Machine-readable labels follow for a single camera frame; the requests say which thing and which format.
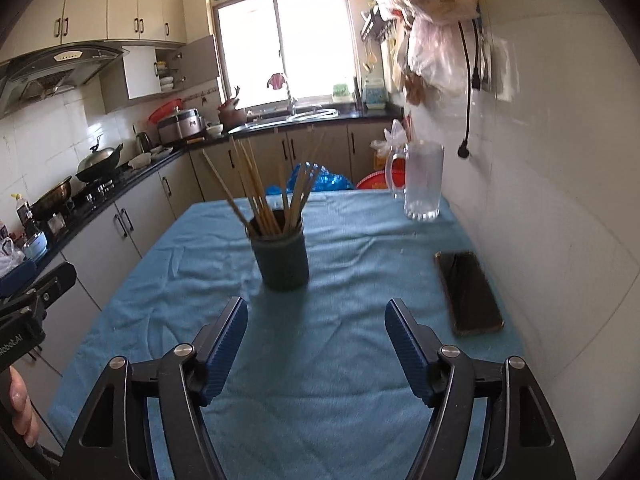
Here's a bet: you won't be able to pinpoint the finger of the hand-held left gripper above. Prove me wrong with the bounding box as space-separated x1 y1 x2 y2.
0 261 77 317
0 264 37 298

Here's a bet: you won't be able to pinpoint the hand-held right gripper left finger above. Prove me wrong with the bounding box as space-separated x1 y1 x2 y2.
62 296 249 480

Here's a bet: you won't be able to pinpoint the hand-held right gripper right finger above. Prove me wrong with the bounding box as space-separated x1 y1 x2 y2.
384 297 576 480

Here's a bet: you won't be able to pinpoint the dark grey utensil holder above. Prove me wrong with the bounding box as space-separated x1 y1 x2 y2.
245 210 310 292

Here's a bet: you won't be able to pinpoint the bunch of wooden chopsticks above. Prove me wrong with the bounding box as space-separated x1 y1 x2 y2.
201 132 326 238

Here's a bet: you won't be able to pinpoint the person's left hand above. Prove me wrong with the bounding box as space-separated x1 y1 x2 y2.
7 365 40 450

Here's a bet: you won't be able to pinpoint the dark oil bottle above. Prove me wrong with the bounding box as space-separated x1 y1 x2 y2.
11 192 36 233

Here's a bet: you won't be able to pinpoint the steel cooking pot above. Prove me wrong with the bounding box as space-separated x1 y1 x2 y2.
30 176 73 221

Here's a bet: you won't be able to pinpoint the smartphone in brown case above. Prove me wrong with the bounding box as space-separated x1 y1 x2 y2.
434 250 505 338

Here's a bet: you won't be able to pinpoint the gas stove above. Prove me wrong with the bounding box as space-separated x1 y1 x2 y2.
65 177 131 211

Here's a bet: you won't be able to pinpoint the blue tablecloth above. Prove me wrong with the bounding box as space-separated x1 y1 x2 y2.
47 190 526 480

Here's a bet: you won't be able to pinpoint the black wok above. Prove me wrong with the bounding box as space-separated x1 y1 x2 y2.
76 135 124 183

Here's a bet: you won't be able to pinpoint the clear glass mug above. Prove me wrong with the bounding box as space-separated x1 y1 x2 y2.
384 140 445 222

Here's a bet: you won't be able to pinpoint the large red plastic tub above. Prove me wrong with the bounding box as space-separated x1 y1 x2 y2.
356 170 407 192

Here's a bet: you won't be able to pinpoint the blue plastic bag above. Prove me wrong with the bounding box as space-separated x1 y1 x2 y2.
265 161 357 196

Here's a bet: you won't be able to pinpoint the silver rice cooker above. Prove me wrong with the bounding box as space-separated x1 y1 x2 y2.
157 107 205 145

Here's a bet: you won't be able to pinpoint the red plastic basin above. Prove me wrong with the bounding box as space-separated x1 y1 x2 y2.
148 101 182 123

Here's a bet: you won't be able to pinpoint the range hood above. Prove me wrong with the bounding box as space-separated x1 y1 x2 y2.
0 45 130 116

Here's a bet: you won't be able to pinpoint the clear plastic bag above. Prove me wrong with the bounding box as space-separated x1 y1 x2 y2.
371 120 407 171

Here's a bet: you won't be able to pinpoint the brown clay pot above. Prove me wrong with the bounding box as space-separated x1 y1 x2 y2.
217 100 247 128

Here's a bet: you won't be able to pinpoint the steel sink faucet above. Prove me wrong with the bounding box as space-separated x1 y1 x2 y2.
285 77 301 116

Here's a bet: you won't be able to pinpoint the hanging white plastic bags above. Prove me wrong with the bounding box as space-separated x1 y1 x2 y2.
400 15 481 106

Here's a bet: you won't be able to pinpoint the kitchen window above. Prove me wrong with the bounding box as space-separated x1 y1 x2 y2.
210 0 361 111

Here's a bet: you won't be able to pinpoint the black power plug cable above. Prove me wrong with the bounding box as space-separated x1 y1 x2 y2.
457 17 483 160

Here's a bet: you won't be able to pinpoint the open wall cabinet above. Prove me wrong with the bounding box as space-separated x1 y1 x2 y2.
100 35 221 113

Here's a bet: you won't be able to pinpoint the cream upper wall cabinets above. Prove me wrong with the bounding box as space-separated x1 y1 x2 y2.
0 0 188 61

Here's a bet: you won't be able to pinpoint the black wall hook rack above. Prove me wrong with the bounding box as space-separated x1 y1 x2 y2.
361 7 401 43

